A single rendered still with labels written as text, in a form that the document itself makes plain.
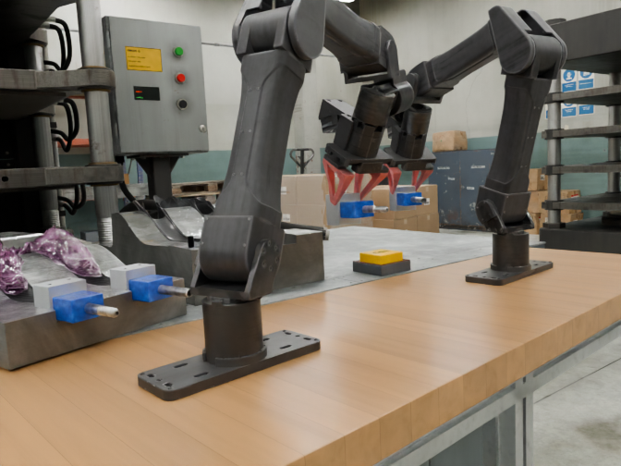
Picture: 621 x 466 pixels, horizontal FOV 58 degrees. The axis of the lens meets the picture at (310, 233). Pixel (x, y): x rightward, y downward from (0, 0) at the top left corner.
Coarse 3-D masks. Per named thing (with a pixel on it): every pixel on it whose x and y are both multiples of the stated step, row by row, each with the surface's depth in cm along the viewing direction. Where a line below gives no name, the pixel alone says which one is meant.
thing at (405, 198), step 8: (400, 192) 126; (408, 192) 124; (416, 192) 123; (392, 200) 128; (400, 200) 124; (408, 200) 123; (416, 200) 120; (424, 200) 118; (392, 208) 128; (400, 208) 127; (408, 208) 127
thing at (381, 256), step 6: (360, 252) 109; (366, 252) 109; (372, 252) 108; (378, 252) 108; (384, 252) 107; (390, 252) 107; (396, 252) 107; (402, 252) 108; (360, 258) 109; (366, 258) 108; (372, 258) 106; (378, 258) 105; (384, 258) 105; (390, 258) 106; (396, 258) 107; (402, 258) 108
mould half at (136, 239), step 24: (120, 216) 111; (144, 216) 112; (192, 216) 117; (120, 240) 113; (144, 240) 104; (168, 240) 105; (312, 240) 101; (168, 264) 95; (192, 264) 87; (288, 264) 98; (312, 264) 101
